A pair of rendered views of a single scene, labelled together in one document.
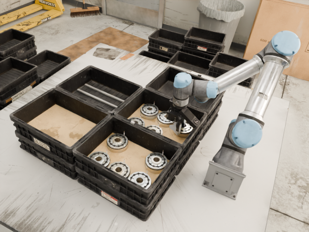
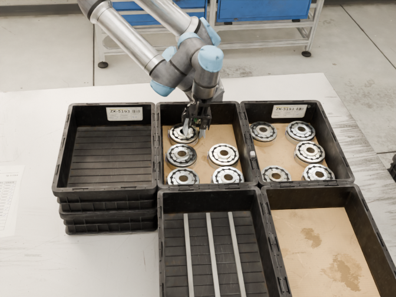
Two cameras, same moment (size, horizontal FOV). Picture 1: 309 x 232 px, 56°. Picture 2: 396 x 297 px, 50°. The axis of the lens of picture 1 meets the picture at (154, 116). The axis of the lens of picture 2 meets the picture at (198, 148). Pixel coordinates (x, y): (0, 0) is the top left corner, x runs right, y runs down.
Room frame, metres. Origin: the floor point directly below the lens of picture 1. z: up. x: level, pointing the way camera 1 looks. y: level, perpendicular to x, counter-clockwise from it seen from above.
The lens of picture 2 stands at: (1.72, 0.78, 1.87)
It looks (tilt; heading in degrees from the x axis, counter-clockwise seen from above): 45 degrees down; 235
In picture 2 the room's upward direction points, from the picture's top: 4 degrees clockwise
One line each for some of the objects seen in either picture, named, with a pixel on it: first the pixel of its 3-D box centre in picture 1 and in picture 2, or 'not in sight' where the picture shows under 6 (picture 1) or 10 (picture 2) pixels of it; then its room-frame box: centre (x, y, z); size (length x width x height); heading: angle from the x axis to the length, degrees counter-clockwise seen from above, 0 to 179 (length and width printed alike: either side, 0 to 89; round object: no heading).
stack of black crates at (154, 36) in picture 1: (168, 50); not in sight; (3.03, -0.08, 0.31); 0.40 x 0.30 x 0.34; 68
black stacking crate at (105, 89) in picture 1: (100, 95); (214, 259); (1.33, 0.32, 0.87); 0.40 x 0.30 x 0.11; 63
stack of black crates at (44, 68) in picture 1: (46, 78); not in sight; (2.24, 1.04, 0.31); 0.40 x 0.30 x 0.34; 158
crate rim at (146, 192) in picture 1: (128, 150); (291, 140); (0.88, 0.10, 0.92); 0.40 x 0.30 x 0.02; 63
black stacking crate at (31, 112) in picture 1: (62, 124); (323, 254); (1.06, 0.46, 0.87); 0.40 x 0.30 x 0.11; 63
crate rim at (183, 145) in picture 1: (161, 115); (202, 142); (1.15, -0.03, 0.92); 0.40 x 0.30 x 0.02; 63
